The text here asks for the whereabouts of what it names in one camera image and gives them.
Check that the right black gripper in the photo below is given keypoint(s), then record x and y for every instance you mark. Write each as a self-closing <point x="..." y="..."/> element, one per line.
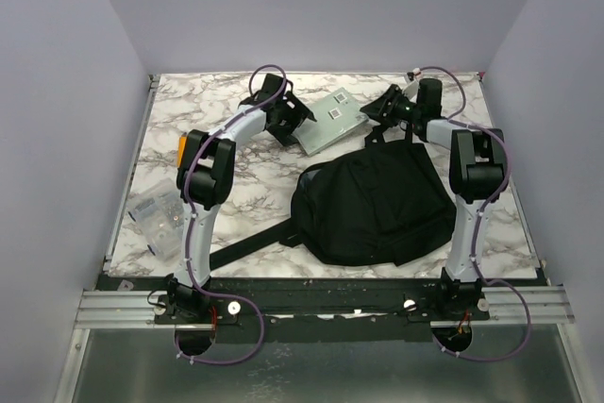
<point x="378" y="110"/>

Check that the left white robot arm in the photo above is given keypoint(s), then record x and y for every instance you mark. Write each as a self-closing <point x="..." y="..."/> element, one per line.
<point x="205" y="176"/>

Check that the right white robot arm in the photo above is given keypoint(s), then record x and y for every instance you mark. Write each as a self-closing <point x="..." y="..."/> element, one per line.
<point x="478" y="173"/>

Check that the orange utility knife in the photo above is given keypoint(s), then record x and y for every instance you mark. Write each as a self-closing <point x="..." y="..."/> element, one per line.
<point x="181" y="148"/>

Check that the grey notebook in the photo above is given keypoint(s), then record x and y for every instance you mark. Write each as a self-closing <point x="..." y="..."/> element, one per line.
<point x="335" y="116"/>

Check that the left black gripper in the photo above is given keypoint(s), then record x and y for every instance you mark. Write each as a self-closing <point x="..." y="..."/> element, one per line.
<point x="298" y="114"/>

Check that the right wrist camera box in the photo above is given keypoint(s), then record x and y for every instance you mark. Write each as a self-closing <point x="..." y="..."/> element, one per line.
<point x="411" y="90"/>

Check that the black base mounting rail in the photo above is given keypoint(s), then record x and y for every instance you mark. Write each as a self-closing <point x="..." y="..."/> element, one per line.
<point x="306" y="310"/>

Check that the clear plastic screw box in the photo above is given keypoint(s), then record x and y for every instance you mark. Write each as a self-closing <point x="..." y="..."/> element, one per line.
<point x="158" y="214"/>

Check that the black student backpack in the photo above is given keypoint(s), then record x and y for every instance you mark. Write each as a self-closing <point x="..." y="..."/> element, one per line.
<point x="381" y="204"/>

